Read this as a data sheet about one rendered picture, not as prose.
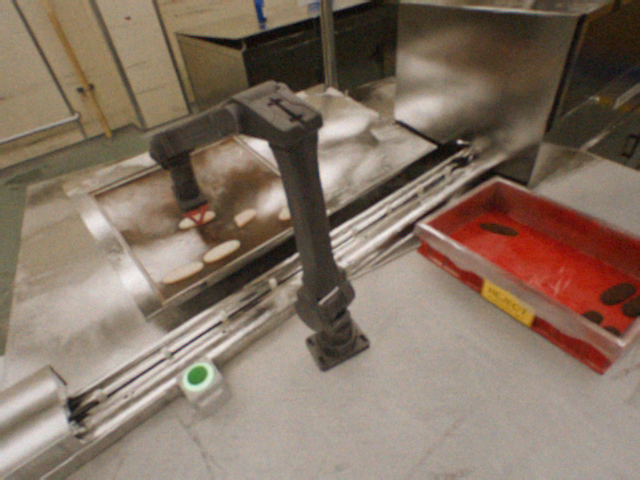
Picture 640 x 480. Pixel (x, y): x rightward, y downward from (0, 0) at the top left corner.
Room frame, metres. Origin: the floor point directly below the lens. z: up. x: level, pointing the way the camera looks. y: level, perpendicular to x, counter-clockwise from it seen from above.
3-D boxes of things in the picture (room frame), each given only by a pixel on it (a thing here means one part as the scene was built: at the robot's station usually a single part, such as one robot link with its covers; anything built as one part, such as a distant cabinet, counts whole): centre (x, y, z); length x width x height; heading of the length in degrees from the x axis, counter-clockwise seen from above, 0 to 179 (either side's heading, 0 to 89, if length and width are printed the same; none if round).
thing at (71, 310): (1.25, 0.07, 0.41); 1.80 x 1.16 x 0.82; 113
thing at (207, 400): (0.41, 0.26, 0.84); 0.08 x 0.08 x 0.11; 35
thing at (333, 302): (0.50, 0.00, 0.94); 0.09 x 0.05 x 0.10; 41
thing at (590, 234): (0.62, -0.51, 0.88); 0.49 x 0.34 x 0.10; 31
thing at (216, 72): (3.51, -0.19, 0.51); 1.93 x 1.05 x 1.02; 125
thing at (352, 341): (0.49, -0.01, 0.86); 0.12 x 0.09 x 0.08; 113
